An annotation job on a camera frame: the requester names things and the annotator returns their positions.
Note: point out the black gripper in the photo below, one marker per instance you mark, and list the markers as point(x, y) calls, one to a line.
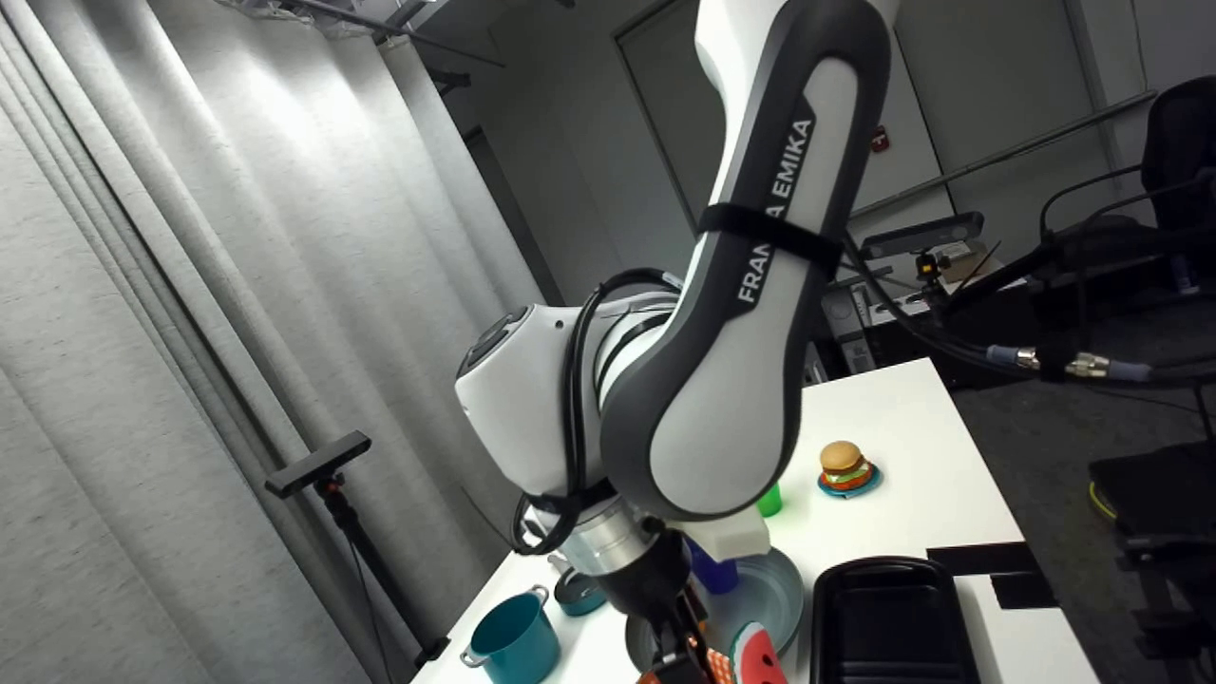
point(646, 593)

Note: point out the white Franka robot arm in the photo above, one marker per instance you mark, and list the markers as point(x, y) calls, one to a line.
point(723, 404)

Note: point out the green plastic cup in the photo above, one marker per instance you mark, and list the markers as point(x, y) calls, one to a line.
point(774, 502)

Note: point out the toy watermelon slice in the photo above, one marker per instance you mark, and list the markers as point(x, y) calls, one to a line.
point(756, 664)

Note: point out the grey round plate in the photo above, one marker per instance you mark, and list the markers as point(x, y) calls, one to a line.
point(774, 593)

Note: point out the teal toy pot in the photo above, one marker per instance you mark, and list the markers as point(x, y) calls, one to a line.
point(514, 638)

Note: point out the black rectangular tray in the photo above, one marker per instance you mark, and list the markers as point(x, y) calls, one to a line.
point(895, 627)

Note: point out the toy burger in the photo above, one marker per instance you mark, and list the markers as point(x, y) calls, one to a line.
point(843, 462)

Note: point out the black tripod stand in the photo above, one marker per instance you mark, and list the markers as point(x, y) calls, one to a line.
point(316, 456)

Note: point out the black metal cart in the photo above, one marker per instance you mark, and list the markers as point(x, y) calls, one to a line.
point(1163, 507)

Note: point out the white backdrop curtain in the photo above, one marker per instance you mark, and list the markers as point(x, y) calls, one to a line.
point(192, 318)

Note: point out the black office chair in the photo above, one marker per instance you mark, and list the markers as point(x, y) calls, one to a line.
point(1183, 139)

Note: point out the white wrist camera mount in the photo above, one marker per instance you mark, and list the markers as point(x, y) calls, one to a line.
point(740, 536)

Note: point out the grey bar-shaped camera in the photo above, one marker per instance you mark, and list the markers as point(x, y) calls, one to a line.
point(923, 233)

